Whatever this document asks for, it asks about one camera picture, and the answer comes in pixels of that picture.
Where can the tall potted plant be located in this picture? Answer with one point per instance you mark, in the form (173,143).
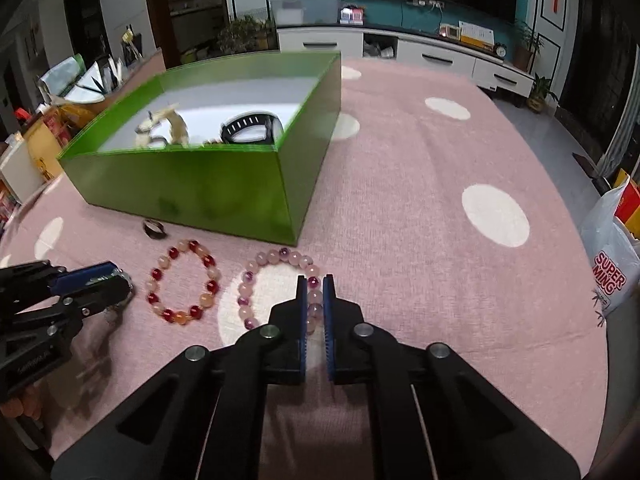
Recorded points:
(526,47)

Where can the small potted plant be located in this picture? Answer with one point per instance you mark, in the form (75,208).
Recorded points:
(540,92)

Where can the cluster of green houseplants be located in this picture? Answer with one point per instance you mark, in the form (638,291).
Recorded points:
(245,35)

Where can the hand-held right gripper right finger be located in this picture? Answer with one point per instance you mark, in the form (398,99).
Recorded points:
(328,310)

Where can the white wrist watch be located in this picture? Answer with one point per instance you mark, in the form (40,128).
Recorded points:
(175,122)

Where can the white tv cabinet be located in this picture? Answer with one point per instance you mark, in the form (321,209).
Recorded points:
(425,55)

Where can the person's left hand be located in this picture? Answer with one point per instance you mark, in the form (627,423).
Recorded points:
(20,402)

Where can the striped curtain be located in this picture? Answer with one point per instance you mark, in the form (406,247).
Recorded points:
(622,120)

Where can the clear plastic storage bin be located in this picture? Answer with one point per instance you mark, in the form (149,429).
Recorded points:
(305,10)

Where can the white printed plastic bag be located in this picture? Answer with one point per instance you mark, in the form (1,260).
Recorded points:
(605,240)

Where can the small desk clock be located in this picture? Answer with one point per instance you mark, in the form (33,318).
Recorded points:
(500,50)

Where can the black smart band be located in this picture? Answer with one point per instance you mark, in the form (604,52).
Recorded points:
(240,127)

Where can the yellow desk calendar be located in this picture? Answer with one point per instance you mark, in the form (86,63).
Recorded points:
(475,37)

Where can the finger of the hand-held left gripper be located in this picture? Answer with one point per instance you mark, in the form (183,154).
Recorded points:
(85,276)
(100,295)

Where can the pink polka dot tablecloth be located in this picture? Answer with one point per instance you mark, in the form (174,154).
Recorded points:
(425,260)

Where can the yellow red carton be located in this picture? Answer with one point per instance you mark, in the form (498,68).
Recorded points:
(630,205)

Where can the green cardboard box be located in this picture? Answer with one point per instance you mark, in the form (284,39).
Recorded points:
(200,190)

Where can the white storage box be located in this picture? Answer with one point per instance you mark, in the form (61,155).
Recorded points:
(17,170)

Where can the pink framed display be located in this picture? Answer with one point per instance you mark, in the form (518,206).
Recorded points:
(351,16)

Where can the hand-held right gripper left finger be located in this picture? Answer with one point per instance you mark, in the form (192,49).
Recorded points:
(301,310)

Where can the white crumpled bag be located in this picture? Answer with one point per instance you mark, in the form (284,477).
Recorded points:
(60,72)

